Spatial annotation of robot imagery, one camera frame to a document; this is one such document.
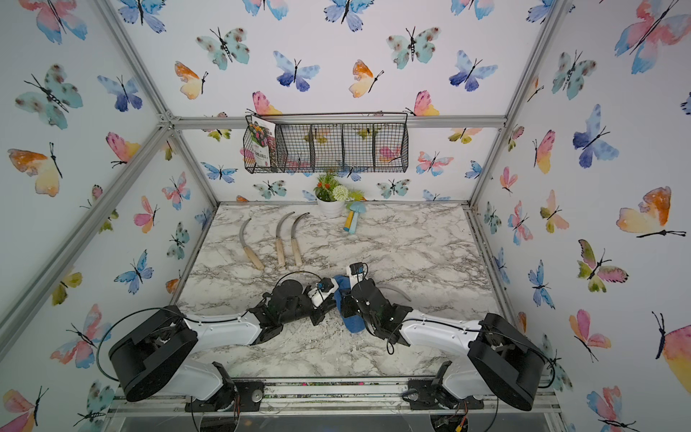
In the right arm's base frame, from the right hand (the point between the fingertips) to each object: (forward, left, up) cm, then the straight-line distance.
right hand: (340, 290), depth 82 cm
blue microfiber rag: (-9, -4, -3) cm, 10 cm away
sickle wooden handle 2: (+24, +27, -11) cm, 38 cm away
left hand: (-1, 0, -2) cm, 2 cm away
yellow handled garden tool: (+37, +1, -11) cm, 39 cm away
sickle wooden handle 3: (+26, +21, -11) cm, 35 cm away
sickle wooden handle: (+19, +38, -11) cm, 44 cm away
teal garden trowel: (+45, -3, -10) cm, 46 cm away
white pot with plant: (+40, +7, +1) cm, 40 cm away
